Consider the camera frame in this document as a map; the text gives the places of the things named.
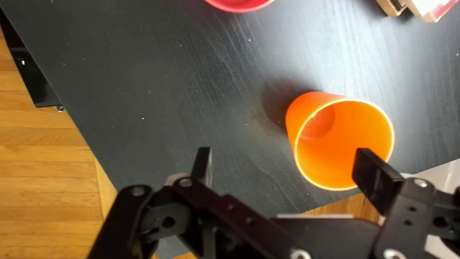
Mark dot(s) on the colourful card box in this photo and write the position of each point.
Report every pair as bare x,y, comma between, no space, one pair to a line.
427,11

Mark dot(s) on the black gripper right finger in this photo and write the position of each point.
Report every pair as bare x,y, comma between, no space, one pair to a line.
380,183

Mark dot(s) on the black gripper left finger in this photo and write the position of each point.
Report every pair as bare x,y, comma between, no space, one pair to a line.
202,168

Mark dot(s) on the orange plastic cup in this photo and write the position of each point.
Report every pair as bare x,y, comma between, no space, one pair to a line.
325,132

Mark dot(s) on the pink plastic cup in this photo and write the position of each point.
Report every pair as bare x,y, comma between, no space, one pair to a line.
239,6

